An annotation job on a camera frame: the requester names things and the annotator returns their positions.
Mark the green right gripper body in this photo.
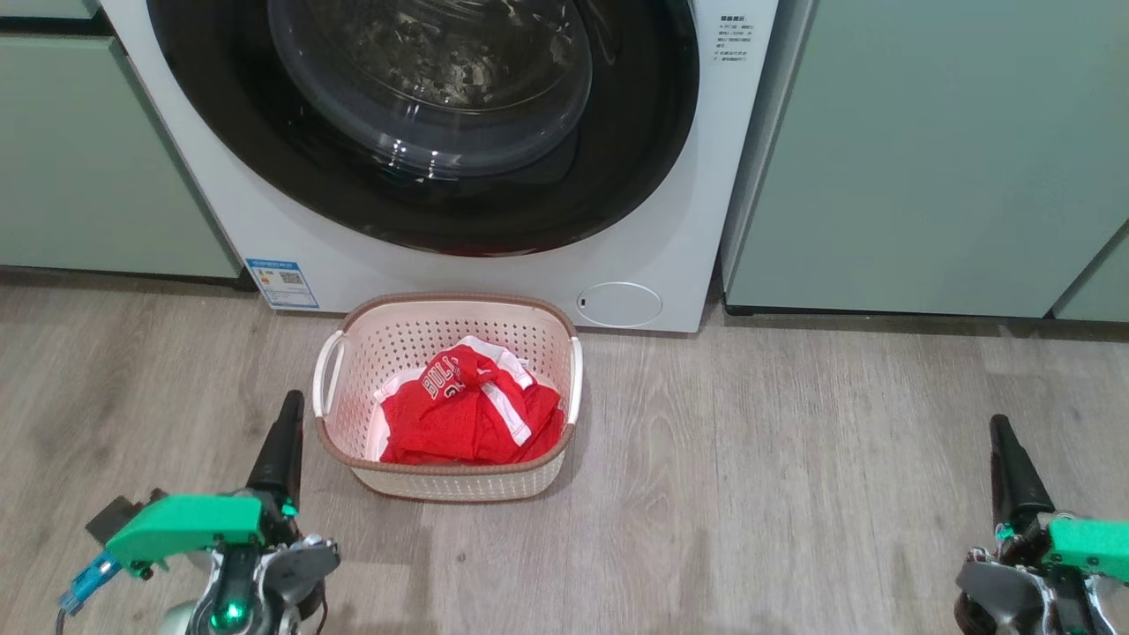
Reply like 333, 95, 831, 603
995, 516, 1129, 583

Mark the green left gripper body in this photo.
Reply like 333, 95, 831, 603
106, 494, 301, 570

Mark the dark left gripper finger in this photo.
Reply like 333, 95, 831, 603
247, 391, 304, 512

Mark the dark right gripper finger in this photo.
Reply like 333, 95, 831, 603
990, 415, 1055, 534

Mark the red basketball jersey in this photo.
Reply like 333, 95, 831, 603
378, 344, 565, 467

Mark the black glass washing machine door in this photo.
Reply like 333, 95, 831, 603
146, 0, 702, 258

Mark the cream perforated laundry basket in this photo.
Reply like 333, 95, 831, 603
311, 293, 585, 504

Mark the white washing machine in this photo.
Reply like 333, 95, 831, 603
97, 0, 781, 334

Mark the blue energy label sticker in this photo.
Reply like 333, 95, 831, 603
245, 258, 320, 310

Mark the wide pale green cabinet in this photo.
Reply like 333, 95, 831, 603
719, 0, 1129, 320

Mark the round white filter cover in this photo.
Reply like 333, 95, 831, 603
576, 281, 663, 329

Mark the printed text sticker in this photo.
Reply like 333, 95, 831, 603
713, 13, 753, 64

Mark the left cable blue connector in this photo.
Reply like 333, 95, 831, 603
56, 551, 123, 634

